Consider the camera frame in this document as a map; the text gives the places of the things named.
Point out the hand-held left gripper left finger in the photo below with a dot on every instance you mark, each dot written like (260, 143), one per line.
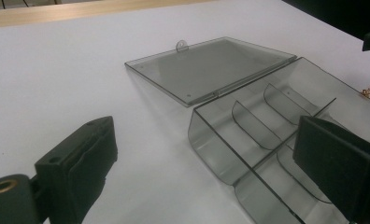
(77, 168)

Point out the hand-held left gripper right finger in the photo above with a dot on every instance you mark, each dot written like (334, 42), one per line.
(338, 168)

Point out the small gold earring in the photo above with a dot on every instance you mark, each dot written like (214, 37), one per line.
(367, 92)

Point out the clear grey compartment box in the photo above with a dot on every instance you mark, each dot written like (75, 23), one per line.
(211, 68)

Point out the black curtain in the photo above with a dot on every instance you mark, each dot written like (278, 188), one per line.
(335, 15)

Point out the white table mat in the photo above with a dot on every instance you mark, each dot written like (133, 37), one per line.
(64, 77)

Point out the wooden table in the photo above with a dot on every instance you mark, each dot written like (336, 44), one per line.
(80, 11)

